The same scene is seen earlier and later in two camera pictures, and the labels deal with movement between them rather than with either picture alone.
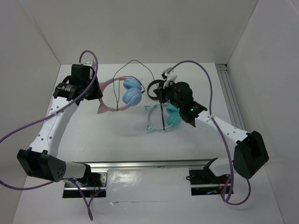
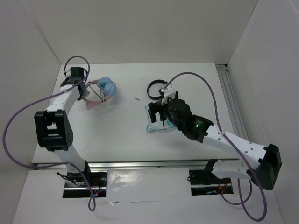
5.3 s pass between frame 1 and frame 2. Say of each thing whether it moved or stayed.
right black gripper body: moved
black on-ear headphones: stayed
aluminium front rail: stayed
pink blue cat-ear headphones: moved
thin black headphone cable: moved
